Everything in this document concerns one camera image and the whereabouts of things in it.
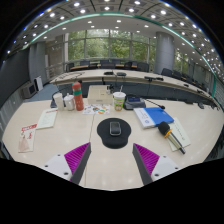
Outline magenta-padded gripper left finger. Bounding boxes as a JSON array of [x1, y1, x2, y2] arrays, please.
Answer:
[[43, 142, 92, 185]]

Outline blue and white book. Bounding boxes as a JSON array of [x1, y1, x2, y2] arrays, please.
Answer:
[[133, 106, 175, 130]]

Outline round ceiling lights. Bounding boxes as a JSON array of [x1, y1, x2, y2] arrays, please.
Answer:
[[6, 0, 224, 74]]

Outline row of dark chairs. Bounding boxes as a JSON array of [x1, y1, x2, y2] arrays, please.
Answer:
[[64, 59, 214, 95]]

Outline paper cup with straw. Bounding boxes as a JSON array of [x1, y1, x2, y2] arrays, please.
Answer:
[[112, 85, 127, 112]]

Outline handheld microphone with yellow ring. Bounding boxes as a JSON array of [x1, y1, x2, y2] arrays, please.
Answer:
[[157, 121, 187, 155]]

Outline black mouse pad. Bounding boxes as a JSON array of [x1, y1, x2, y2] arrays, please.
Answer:
[[96, 117, 132, 150]]

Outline red bottle with green band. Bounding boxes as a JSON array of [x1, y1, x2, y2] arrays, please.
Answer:
[[72, 81, 85, 112]]

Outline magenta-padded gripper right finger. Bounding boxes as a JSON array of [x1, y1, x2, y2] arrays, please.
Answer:
[[132, 143, 183, 186]]

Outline black gooseneck microphone console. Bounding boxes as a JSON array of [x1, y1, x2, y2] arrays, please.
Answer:
[[123, 95, 166, 111]]

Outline black computer mouse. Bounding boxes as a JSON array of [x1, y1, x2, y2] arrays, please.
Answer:
[[109, 121, 122, 137]]

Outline red and white leaflet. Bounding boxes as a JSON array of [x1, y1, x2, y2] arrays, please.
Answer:
[[18, 123, 38, 154]]

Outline colourful sticker sheet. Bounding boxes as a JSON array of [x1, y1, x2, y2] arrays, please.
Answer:
[[82, 104, 111, 116]]

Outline pale green paper booklet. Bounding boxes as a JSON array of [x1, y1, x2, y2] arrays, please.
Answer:
[[166, 117, 192, 152]]

